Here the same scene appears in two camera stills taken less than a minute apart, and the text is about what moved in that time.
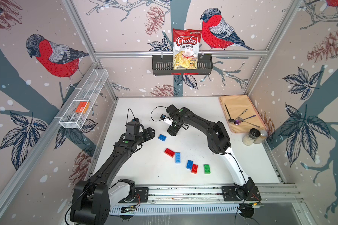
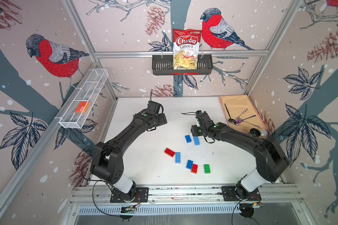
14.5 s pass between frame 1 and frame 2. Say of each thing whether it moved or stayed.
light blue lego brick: stayed
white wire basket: stayed
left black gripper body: moved
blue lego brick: moved
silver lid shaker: stayed
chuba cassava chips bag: stayed
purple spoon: stayed
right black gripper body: moved
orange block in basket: stayed
